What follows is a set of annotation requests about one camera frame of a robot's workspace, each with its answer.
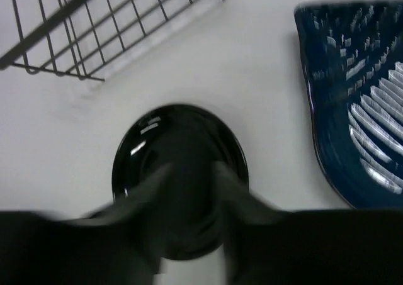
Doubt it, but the glossy black round plate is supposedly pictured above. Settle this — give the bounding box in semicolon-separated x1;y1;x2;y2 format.
111;104;249;260

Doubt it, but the dark blue leaf plate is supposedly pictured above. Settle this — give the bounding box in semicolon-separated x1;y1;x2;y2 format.
294;0;402;208

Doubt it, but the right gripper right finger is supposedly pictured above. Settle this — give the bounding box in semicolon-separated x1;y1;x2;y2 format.
213;162;402;284

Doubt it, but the grey wire dish rack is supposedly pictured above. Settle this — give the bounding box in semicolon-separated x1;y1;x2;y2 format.
1;0;223;82

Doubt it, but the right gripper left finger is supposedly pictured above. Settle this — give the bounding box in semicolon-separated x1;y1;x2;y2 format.
1;164;172;284

